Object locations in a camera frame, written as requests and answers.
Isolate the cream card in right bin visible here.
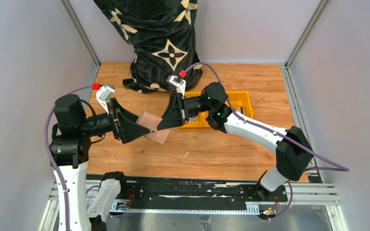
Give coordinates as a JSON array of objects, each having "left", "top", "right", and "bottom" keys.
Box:
[{"left": 239, "top": 107, "right": 245, "bottom": 115}]

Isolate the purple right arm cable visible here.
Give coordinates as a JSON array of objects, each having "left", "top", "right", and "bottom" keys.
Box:
[{"left": 179, "top": 62, "right": 350, "bottom": 220}]

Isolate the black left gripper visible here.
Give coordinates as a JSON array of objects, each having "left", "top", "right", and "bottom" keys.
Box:
[{"left": 80, "top": 96, "right": 150, "bottom": 141}]

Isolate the aluminium frame rail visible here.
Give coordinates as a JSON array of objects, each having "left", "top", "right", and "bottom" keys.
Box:
[
  {"left": 60, "top": 0, "right": 101, "bottom": 70},
  {"left": 280, "top": 0, "right": 331, "bottom": 184}
]

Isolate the black patterned blanket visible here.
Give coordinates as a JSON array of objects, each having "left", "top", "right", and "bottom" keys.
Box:
[{"left": 95, "top": 0, "right": 200, "bottom": 94}]

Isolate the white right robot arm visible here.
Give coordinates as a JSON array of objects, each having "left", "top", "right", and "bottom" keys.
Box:
[{"left": 157, "top": 82, "right": 313, "bottom": 201}]

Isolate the aluminium frame rail left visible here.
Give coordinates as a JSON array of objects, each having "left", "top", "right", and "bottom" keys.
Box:
[{"left": 60, "top": 0, "right": 101, "bottom": 70}]

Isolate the yellow bin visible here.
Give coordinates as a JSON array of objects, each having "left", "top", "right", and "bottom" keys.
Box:
[
  {"left": 226, "top": 90, "right": 254, "bottom": 118},
  {"left": 181, "top": 91, "right": 210, "bottom": 128}
]

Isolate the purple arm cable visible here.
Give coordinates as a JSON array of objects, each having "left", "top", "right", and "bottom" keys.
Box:
[
  {"left": 179, "top": 62, "right": 350, "bottom": 220},
  {"left": 44, "top": 83, "right": 101, "bottom": 231}
]

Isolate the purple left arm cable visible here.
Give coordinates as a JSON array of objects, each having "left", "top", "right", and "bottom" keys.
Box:
[{"left": 44, "top": 83, "right": 101, "bottom": 231}]

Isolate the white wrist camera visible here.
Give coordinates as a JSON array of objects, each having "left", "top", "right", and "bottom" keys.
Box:
[
  {"left": 167, "top": 75, "right": 186, "bottom": 97},
  {"left": 96, "top": 83, "right": 115, "bottom": 114}
]

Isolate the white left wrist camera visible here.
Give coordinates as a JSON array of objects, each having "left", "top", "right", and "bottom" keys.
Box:
[{"left": 96, "top": 83, "right": 115, "bottom": 114}]

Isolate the yellow bin left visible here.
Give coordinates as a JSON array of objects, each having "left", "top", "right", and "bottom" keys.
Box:
[{"left": 181, "top": 91, "right": 210, "bottom": 128}]

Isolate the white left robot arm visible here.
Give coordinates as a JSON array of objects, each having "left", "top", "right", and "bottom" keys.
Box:
[{"left": 48, "top": 94, "right": 150, "bottom": 231}]

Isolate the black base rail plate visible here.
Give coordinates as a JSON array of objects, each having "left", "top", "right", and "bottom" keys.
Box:
[{"left": 86, "top": 173, "right": 289, "bottom": 213}]

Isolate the yellow bin right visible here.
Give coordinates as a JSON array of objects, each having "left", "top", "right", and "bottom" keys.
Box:
[{"left": 226, "top": 90, "right": 254, "bottom": 118}]

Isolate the aluminium frame rail right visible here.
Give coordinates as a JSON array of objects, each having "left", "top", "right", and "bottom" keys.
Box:
[{"left": 280, "top": 0, "right": 331, "bottom": 184}]

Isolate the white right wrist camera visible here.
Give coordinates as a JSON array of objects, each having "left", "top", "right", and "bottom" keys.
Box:
[{"left": 167, "top": 75, "right": 186, "bottom": 97}]

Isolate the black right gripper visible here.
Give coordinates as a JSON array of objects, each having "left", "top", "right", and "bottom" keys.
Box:
[{"left": 156, "top": 93, "right": 214, "bottom": 130}]

